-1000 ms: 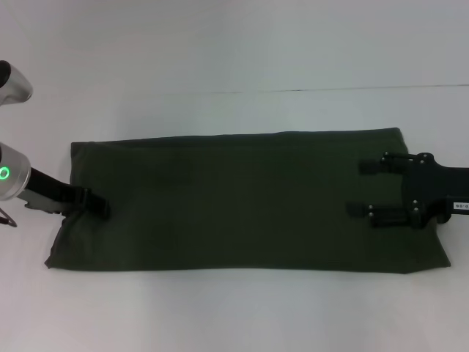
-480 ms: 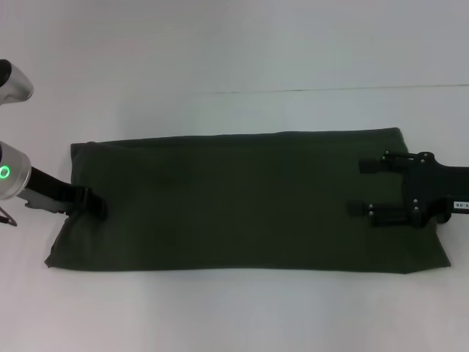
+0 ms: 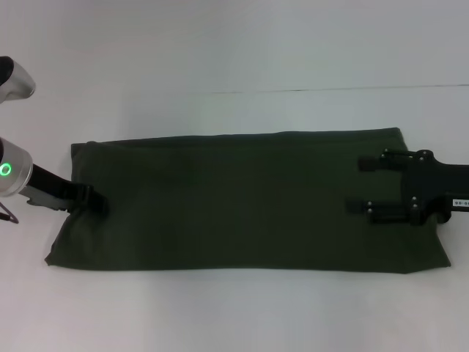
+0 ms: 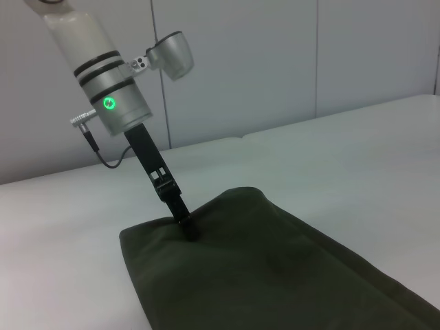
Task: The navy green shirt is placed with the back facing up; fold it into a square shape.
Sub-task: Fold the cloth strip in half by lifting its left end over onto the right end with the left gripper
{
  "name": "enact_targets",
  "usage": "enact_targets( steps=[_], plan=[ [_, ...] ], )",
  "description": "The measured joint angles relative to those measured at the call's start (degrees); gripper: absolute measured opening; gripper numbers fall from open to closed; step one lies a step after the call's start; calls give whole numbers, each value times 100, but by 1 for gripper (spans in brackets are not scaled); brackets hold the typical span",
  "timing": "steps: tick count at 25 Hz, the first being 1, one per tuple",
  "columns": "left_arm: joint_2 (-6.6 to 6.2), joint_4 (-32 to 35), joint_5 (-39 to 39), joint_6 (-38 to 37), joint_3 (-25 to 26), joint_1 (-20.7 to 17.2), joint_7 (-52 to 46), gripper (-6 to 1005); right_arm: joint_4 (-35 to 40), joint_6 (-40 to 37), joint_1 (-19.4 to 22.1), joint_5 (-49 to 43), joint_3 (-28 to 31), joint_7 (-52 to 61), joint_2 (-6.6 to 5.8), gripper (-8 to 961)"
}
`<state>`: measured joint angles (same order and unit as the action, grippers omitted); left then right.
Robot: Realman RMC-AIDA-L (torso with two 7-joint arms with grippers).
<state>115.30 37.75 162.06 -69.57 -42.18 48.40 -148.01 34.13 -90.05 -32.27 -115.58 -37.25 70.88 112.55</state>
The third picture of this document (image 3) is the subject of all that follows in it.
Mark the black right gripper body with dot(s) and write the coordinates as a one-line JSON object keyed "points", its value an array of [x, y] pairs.
{"points": [[436, 187]]}

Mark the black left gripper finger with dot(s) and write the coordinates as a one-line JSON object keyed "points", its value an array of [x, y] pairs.
{"points": [[93, 199]]}

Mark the dark green shirt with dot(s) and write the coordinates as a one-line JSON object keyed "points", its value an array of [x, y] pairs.
{"points": [[238, 201]]}

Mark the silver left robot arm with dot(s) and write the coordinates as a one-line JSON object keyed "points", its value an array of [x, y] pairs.
{"points": [[12, 161]]}

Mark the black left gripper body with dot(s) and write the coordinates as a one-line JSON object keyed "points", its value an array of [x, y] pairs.
{"points": [[51, 187]]}

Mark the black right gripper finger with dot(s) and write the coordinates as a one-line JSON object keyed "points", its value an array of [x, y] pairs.
{"points": [[384, 210], [388, 161]]}

